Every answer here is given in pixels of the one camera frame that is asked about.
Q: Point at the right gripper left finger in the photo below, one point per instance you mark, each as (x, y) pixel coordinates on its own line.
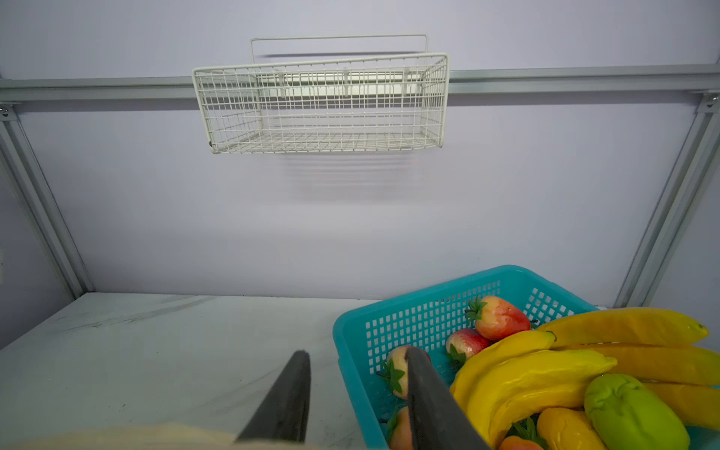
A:
(284, 413)

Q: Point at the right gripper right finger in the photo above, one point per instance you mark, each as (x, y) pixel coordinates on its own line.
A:
(436, 420)

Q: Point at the cream banana print plastic bag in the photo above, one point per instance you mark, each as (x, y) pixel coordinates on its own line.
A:
(164, 436)

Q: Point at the teal plastic fruit basket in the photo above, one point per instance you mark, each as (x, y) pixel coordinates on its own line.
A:
(426, 319)

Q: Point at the yellow fake banana bunch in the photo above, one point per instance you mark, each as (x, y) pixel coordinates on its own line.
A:
(504, 389)

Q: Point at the orange fake fruit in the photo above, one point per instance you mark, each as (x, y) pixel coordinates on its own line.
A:
(563, 429)

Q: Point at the green fake pear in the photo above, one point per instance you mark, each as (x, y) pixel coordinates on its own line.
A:
(627, 415)

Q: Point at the white wire wall basket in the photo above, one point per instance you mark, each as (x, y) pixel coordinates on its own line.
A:
(371, 103)

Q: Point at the aluminium frame corner post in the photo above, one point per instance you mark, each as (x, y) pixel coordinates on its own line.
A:
(21, 165)
(674, 206)

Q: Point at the left aluminium frame corner post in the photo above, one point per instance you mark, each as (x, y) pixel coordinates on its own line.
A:
(21, 165)

